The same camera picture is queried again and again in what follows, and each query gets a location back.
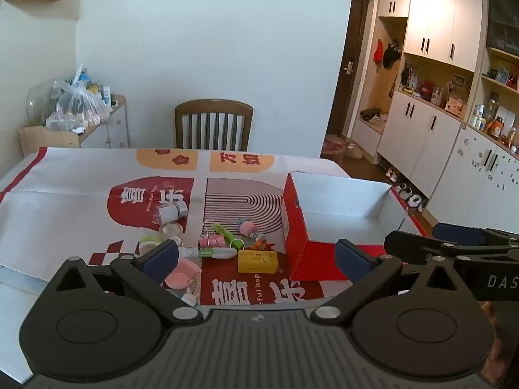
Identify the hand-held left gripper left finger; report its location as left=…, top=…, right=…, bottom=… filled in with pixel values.
left=41, top=240, right=202, bottom=325

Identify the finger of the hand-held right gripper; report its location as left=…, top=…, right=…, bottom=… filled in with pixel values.
left=383, top=230, right=519, bottom=261
left=432, top=223, right=519, bottom=247

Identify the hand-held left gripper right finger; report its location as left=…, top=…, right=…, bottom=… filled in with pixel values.
left=310, top=238, right=481, bottom=325

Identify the yellow correction tape dispenser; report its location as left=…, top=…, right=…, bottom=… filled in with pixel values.
left=140, top=235, right=163, bottom=254

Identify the green tube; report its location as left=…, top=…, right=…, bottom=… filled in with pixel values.
left=213, top=224, right=236, bottom=242

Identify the red cardboard box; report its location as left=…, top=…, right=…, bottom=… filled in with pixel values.
left=280, top=171, right=432, bottom=282

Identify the clear tape roll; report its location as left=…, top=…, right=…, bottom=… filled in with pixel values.
left=159, top=222, right=184, bottom=241

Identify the clear bottle with silver cap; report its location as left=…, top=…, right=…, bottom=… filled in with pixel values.
left=155, top=200, right=188, bottom=224

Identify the pink binder clip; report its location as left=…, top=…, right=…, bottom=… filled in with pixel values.
left=198, top=219, right=228, bottom=249

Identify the white and green correction pen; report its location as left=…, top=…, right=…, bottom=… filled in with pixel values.
left=178, top=246, right=238, bottom=260

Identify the yellow small box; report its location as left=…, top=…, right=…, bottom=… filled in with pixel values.
left=237, top=250, right=280, bottom=274

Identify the red and white printed tablecloth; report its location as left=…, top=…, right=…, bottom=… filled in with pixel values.
left=0, top=146, right=430, bottom=382

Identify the red floor mat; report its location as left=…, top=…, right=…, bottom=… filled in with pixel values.
left=322, top=137, right=349, bottom=155

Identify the wooden side cabinet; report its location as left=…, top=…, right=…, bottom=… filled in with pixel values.
left=18, top=94, right=130, bottom=157

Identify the brown wooden chair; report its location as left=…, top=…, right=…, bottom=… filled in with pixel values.
left=174, top=99, right=254, bottom=151

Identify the clear plastic bag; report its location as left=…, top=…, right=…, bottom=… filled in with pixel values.
left=45, top=81, right=112, bottom=132

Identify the black bag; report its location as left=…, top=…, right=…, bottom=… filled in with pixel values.
left=382, top=40, right=402, bottom=69

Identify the pink and blue toy keychain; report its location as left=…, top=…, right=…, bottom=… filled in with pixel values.
left=235, top=218, right=260, bottom=238

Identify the white wall cabinet unit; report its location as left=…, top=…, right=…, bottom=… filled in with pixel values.
left=351, top=0, right=519, bottom=228

